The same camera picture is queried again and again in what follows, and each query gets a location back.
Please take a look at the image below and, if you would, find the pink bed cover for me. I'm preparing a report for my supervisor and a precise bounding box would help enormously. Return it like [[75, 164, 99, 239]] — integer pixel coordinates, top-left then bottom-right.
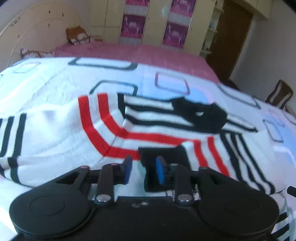
[[53, 41, 221, 83]]

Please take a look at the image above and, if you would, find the patterned white bed sheet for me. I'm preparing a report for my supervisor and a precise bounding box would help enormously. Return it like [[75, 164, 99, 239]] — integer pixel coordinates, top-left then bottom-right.
[[1, 57, 295, 240]]

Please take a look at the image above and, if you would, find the corner open shelf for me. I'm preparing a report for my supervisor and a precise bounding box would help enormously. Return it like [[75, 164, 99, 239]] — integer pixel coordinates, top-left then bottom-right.
[[200, 0, 224, 59]]

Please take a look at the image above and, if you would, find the lower left purple poster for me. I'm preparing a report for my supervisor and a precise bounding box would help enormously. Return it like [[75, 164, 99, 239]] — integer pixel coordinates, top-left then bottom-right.
[[120, 14, 146, 45]]

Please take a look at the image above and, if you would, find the cream wardrobe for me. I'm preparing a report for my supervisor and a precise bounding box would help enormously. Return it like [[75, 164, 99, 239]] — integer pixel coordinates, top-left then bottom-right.
[[90, 1, 215, 56]]

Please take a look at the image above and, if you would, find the upper left purple poster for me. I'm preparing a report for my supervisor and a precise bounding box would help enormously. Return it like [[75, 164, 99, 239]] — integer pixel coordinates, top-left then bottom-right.
[[124, 0, 149, 16]]

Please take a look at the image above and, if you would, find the purple poster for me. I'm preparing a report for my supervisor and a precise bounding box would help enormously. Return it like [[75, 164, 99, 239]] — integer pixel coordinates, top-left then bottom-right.
[[163, 22, 189, 49], [124, 0, 149, 16], [171, 0, 196, 18], [120, 14, 146, 45]]

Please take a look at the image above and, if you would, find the cream rounded headboard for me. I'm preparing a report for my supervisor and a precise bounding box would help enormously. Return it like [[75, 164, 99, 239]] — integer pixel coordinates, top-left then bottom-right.
[[1, 1, 90, 70]]

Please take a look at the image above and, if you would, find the wooden chair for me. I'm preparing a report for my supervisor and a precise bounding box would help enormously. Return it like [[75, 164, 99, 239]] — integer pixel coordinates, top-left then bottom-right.
[[265, 79, 294, 109]]

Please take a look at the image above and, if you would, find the upper right purple poster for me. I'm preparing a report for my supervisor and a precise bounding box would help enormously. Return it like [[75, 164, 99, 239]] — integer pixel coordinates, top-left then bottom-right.
[[171, 0, 196, 18]]

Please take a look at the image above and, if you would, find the striped knit sweater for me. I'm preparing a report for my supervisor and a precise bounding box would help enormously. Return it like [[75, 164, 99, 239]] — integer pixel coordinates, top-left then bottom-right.
[[0, 92, 296, 241]]

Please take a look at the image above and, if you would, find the dark brown door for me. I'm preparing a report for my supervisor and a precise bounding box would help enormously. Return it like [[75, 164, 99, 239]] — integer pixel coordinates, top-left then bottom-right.
[[206, 1, 253, 84]]

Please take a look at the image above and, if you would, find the orange fox pillow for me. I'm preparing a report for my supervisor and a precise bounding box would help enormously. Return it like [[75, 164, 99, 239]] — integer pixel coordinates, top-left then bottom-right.
[[66, 26, 94, 45]]

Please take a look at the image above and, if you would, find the lower right purple poster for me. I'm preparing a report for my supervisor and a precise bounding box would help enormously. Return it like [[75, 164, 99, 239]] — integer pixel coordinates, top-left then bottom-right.
[[163, 22, 189, 49]]

